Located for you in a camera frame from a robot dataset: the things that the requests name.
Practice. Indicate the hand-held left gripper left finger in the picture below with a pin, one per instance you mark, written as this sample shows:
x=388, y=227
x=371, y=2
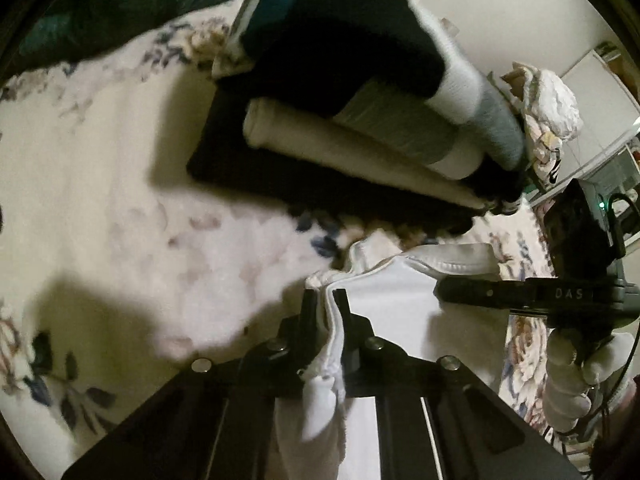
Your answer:
x=307, y=321

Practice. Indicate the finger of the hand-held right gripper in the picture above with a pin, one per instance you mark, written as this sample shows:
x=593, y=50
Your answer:
x=480, y=292

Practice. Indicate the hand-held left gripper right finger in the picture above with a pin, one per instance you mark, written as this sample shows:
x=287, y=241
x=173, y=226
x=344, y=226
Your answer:
x=345, y=321

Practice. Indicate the white small garment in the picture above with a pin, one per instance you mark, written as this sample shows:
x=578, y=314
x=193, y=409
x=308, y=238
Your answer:
x=395, y=300

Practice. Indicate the stack of folded clothes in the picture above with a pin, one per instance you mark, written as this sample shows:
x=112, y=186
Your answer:
x=280, y=170

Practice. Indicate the person's right hand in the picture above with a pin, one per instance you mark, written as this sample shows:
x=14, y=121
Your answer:
x=570, y=380

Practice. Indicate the white crumpled cloth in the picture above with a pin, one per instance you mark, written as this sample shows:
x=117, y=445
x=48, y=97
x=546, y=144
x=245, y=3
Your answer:
x=550, y=100

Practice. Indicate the white cabinet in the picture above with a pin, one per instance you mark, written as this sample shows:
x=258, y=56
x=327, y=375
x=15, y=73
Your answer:
x=600, y=85

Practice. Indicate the beige folded garment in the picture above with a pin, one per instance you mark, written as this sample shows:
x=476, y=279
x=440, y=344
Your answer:
x=340, y=147

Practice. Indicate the white and grey folded garment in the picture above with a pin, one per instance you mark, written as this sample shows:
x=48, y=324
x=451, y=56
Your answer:
x=475, y=90

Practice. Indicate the grey-green folded garment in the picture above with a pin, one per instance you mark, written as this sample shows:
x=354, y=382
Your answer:
x=395, y=120

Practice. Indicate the floral bed sheet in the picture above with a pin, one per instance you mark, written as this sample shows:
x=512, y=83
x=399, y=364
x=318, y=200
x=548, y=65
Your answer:
x=100, y=200

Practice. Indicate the dark navy folded garment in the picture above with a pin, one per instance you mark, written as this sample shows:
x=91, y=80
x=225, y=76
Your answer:
x=350, y=40

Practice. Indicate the teal folded garment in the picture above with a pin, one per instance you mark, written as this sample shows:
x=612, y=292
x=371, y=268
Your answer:
x=275, y=0

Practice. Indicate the dark green pillow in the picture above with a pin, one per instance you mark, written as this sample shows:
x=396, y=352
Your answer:
x=115, y=5

